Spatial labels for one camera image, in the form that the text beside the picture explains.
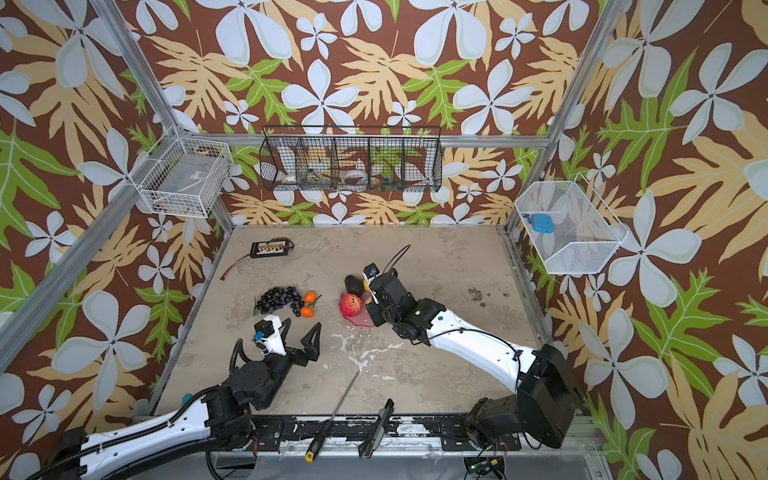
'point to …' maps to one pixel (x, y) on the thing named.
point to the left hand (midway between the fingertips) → (304, 321)
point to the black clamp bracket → (386, 415)
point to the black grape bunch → (276, 297)
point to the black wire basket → (352, 158)
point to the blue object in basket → (543, 223)
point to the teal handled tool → (186, 397)
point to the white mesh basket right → (574, 230)
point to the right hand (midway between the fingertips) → (372, 297)
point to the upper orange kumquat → (310, 297)
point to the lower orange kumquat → (307, 311)
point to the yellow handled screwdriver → (325, 428)
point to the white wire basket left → (188, 177)
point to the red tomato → (350, 305)
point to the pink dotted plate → (362, 319)
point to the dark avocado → (354, 285)
